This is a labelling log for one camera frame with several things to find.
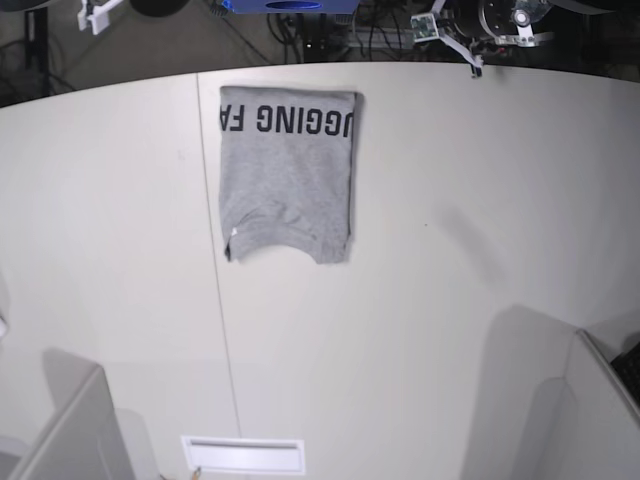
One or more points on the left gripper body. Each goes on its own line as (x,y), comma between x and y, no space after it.
(502,22)

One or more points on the grey T-shirt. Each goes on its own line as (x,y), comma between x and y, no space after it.
(286,170)

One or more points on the blue box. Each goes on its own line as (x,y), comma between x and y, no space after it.
(291,6)

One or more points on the black keyboard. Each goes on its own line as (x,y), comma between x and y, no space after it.
(627,368)

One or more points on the grey partition panel right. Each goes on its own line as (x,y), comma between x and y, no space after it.
(584,424)

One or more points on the grey partition panel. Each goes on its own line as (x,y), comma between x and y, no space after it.
(82,439)
(584,424)

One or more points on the white table slot plate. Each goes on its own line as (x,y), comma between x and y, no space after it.
(244,456)

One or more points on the grey partition panel left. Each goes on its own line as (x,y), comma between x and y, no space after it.
(82,439)

